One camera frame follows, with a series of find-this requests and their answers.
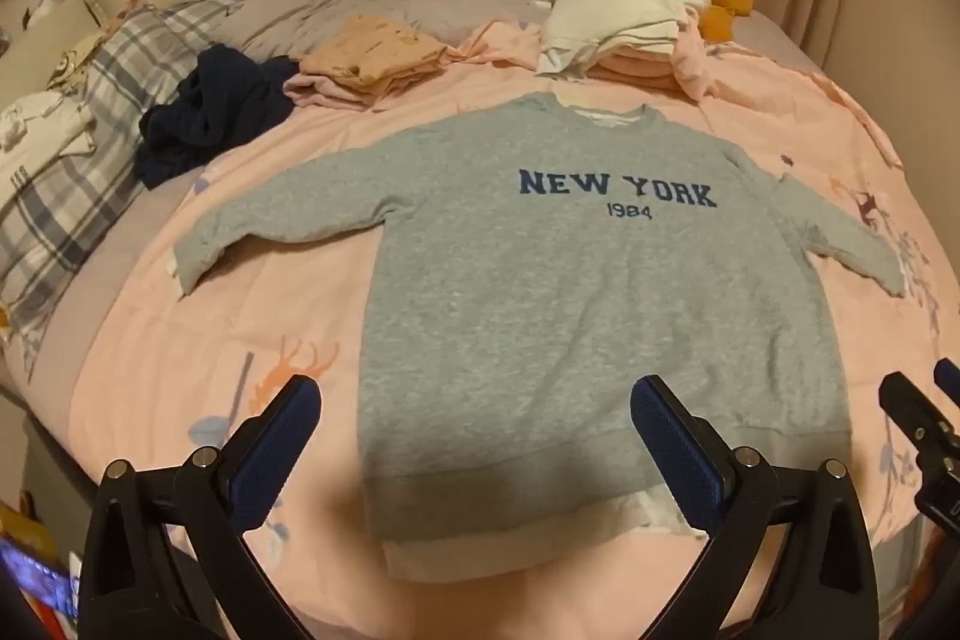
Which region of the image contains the stack of pink folded clothes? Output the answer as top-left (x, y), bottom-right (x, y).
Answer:
top-left (592, 10), bottom-right (717, 101)

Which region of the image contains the orange printed folded garment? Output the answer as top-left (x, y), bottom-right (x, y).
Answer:
top-left (298, 14), bottom-right (447, 90)

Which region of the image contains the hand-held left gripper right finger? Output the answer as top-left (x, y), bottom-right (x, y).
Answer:
top-left (630, 374), bottom-right (878, 640)

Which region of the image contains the white printed garment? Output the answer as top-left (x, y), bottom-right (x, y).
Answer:
top-left (0, 89), bottom-right (98, 214)

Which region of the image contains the white folded garment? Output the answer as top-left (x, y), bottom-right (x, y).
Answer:
top-left (534, 0), bottom-right (710, 80)

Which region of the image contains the pink printed blanket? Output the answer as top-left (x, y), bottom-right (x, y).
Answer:
top-left (67, 10), bottom-right (960, 618)

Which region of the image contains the grey sweatshirt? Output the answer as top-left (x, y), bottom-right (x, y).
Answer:
top-left (174, 91), bottom-right (912, 585)

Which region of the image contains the navy cloth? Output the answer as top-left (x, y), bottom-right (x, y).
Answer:
top-left (135, 44), bottom-right (301, 191)

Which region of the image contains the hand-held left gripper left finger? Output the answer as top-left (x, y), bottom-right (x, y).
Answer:
top-left (79, 374), bottom-right (323, 640)

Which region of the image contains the colourful box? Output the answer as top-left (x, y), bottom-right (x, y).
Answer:
top-left (0, 497), bottom-right (83, 618)

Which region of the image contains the plaid grey pillow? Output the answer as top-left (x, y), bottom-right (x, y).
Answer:
top-left (0, 0), bottom-right (301, 386)

